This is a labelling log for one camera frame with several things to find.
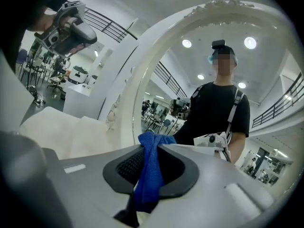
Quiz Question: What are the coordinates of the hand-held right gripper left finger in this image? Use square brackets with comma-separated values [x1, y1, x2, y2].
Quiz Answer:
[44, 145, 146, 228]

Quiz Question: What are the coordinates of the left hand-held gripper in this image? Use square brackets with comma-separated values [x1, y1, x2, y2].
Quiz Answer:
[34, 0, 98, 56]

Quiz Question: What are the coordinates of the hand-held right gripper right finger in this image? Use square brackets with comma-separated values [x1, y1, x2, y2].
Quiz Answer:
[147, 143, 277, 228]

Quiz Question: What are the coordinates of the blue cloth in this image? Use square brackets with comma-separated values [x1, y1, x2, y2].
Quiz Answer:
[132, 131, 178, 214]

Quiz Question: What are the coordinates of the oval white-framed mirror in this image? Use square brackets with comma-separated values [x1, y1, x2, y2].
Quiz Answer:
[104, 0, 304, 200]

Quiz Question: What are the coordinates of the person's left forearm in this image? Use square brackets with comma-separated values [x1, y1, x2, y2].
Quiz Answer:
[26, 6, 57, 33]

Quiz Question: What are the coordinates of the person's left hand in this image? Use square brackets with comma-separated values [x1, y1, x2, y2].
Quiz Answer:
[59, 20, 86, 55]

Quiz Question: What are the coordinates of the black metal railing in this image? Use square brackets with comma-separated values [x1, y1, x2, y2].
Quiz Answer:
[83, 7, 139, 43]

